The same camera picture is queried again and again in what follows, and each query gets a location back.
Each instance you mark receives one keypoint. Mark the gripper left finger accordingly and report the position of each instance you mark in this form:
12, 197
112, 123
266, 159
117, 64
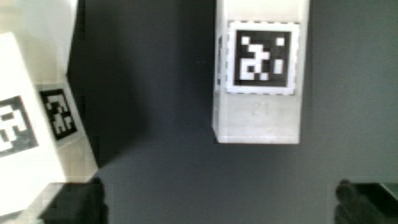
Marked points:
69, 204

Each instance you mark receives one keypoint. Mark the white square tabletop part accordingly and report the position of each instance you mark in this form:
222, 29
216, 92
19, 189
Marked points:
44, 149

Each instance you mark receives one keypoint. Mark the white table leg with tag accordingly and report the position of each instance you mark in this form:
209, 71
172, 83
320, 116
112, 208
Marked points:
259, 62

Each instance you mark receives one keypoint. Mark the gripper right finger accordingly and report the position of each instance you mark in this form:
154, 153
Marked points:
366, 203

